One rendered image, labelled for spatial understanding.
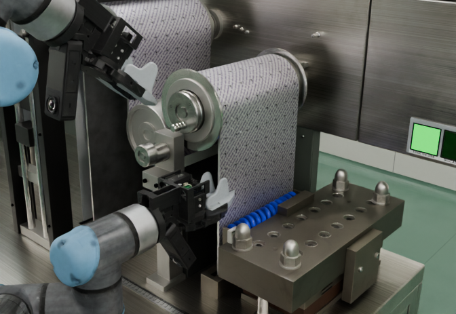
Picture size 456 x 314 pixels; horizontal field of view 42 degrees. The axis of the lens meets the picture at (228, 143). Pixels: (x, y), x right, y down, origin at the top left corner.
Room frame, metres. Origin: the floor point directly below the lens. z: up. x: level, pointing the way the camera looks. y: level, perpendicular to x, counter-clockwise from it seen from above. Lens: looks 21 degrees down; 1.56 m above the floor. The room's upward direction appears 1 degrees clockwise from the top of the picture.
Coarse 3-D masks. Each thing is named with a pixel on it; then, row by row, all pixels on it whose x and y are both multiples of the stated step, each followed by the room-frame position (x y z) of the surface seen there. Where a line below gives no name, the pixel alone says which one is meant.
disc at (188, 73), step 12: (180, 72) 1.01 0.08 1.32; (192, 72) 0.99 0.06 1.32; (168, 84) 1.03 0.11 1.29; (204, 84) 0.97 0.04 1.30; (216, 96) 0.95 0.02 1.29; (216, 108) 0.95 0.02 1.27; (168, 120) 1.03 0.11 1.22; (216, 120) 0.95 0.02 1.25; (216, 132) 0.95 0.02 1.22; (192, 144) 0.99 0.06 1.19; (204, 144) 0.97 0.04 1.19
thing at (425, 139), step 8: (416, 128) 1.06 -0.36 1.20; (424, 128) 1.05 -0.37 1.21; (432, 128) 1.04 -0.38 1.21; (416, 136) 1.06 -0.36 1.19; (424, 136) 1.05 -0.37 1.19; (432, 136) 1.04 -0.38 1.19; (416, 144) 1.05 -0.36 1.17; (424, 144) 1.04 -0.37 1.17; (432, 144) 1.03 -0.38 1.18; (432, 152) 1.03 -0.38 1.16
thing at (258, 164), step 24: (288, 120) 1.12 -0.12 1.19; (240, 144) 1.00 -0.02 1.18; (264, 144) 1.06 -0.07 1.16; (288, 144) 1.12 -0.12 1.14; (240, 168) 1.00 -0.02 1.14; (264, 168) 1.06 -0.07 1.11; (288, 168) 1.12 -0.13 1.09; (240, 192) 1.01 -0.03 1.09; (264, 192) 1.06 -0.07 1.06; (240, 216) 1.01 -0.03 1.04
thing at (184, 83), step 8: (184, 80) 1.00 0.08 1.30; (192, 80) 0.99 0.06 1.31; (176, 88) 1.01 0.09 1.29; (184, 88) 1.00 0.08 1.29; (192, 88) 0.98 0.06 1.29; (200, 88) 0.97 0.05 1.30; (168, 96) 1.02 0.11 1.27; (200, 96) 0.97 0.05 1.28; (208, 96) 0.96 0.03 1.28; (208, 104) 0.96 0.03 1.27; (208, 112) 0.96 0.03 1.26; (208, 120) 0.96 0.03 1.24; (208, 128) 0.96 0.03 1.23; (184, 136) 1.00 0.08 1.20; (192, 136) 0.98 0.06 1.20; (200, 136) 0.97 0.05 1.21
